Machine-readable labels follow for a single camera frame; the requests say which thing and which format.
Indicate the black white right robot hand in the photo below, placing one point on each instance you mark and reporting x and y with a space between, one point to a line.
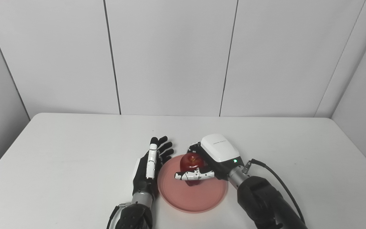
222 152

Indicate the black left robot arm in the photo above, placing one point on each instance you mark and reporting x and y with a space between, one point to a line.
135 216

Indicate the pink round plate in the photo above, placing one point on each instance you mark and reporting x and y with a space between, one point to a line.
192 197

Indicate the red apple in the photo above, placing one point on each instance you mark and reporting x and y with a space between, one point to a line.
191 160

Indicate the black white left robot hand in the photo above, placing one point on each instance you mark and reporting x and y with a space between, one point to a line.
143 178

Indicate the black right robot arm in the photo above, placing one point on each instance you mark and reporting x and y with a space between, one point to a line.
262 200

